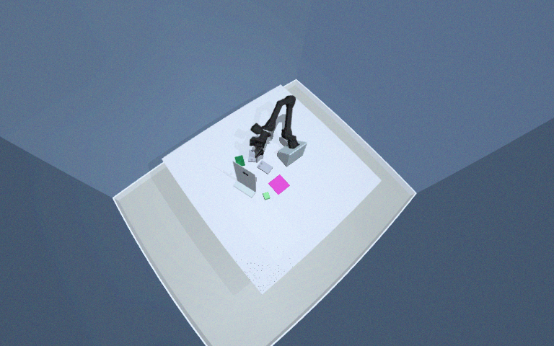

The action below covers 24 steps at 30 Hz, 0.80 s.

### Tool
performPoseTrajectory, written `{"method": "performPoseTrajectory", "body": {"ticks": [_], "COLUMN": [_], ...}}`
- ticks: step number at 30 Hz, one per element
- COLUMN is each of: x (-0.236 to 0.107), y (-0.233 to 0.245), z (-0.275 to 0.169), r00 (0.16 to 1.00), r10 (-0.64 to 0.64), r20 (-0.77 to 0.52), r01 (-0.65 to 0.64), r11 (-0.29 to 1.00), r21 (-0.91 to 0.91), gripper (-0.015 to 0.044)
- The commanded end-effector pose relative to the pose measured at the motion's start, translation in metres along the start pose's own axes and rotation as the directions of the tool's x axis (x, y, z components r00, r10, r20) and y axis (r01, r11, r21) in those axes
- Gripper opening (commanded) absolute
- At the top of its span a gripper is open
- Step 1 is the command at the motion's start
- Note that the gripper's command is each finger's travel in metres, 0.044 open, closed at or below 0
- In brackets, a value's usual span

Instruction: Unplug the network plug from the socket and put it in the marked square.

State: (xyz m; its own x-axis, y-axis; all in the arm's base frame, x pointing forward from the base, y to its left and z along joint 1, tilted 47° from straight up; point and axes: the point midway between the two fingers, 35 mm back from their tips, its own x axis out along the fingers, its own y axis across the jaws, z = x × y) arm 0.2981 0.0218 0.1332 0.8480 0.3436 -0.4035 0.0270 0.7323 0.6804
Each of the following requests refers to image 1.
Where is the grey panel with rectangular socket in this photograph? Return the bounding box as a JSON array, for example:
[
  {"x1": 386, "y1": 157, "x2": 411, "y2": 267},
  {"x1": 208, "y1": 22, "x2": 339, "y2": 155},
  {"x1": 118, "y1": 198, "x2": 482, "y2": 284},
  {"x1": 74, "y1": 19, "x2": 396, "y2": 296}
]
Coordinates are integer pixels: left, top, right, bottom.
[{"x1": 233, "y1": 161, "x2": 255, "y2": 198}]

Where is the green flat square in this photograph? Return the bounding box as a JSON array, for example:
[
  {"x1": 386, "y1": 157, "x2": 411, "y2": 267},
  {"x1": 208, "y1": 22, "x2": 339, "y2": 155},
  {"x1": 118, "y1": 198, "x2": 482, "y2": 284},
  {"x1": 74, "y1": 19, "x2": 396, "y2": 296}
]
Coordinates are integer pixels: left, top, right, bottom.
[{"x1": 235, "y1": 155, "x2": 245, "y2": 166}]

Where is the purple square patch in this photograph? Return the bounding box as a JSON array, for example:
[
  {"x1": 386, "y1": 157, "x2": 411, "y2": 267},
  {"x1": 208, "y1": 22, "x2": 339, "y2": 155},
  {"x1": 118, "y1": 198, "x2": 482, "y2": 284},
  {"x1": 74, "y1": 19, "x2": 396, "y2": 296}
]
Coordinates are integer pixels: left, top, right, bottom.
[{"x1": 269, "y1": 175, "x2": 290, "y2": 195}]

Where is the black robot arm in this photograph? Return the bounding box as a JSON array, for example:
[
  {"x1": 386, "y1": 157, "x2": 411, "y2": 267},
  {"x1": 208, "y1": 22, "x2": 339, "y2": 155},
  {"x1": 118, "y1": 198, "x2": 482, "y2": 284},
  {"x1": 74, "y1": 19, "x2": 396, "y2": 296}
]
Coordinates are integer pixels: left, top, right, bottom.
[{"x1": 250, "y1": 95, "x2": 300, "y2": 148}]

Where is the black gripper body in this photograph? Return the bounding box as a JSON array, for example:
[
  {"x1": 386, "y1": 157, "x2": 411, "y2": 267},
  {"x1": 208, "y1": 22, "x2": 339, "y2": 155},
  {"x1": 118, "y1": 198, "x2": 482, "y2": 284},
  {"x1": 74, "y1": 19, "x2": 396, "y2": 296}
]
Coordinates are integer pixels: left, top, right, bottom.
[{"x1": 255, "y1": 136, "x2": 267, "y2": 155}]

